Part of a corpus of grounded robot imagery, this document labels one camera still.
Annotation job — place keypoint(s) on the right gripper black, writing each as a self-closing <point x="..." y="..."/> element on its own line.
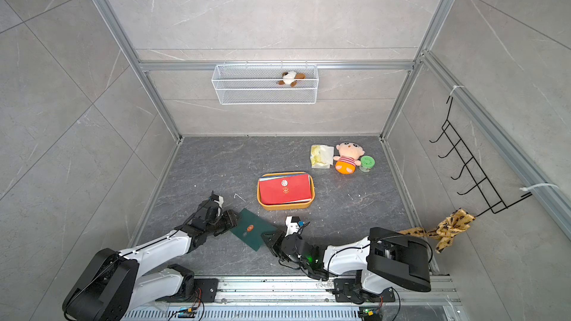
<point x="276" y="241"/>

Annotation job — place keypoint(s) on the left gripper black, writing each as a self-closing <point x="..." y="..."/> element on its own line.
<point x="231" y="218"/>

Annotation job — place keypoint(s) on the dark green envelope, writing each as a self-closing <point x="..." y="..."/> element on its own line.
<point x="250" y="229"/>

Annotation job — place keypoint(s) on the yellow plastic storage box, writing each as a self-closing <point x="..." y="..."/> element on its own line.
<point x="286" y="191"/>

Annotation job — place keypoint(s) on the red envelope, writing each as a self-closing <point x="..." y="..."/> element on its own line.
<point x="285" y="188"/>

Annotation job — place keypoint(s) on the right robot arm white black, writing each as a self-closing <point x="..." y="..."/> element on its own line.
<point x="383" y="259"/>

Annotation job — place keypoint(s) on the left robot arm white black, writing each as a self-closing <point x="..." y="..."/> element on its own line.
<point x="115" y="282"/>

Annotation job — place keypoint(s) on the right green circuit board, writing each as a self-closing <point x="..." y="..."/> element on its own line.
<point x="370" y="314"/>

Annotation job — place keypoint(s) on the green circuit board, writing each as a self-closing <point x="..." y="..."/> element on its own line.
<point x="370" y="314"/>
<point x="186" y="314"/>

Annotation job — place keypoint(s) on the left green circuit board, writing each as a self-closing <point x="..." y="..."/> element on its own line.
<point x="186" y="314"/>

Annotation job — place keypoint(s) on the plush doll orange pink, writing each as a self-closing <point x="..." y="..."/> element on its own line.
<point x="349" y="158"/>

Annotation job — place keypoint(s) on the green round lid container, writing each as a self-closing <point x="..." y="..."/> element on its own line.
<point x="367" y="163"/>

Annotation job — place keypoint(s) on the small brown white plush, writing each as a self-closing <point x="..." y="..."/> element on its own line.
<point x="291" y="78"/>

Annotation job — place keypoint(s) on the yellow black patterned cloth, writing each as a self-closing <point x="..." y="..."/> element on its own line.
<point x="445" y="232"/>

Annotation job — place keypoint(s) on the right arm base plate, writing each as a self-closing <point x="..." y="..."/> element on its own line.
<point x="349" y="291"/>

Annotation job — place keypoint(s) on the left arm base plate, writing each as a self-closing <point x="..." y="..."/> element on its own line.
<point x="205" y="290"/>

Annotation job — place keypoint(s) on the white wire mesh basket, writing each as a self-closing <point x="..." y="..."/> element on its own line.
<point x="256" y="84"/>

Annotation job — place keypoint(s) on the black wire hook rack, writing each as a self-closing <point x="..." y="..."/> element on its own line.
<point x="470" y="167"/>

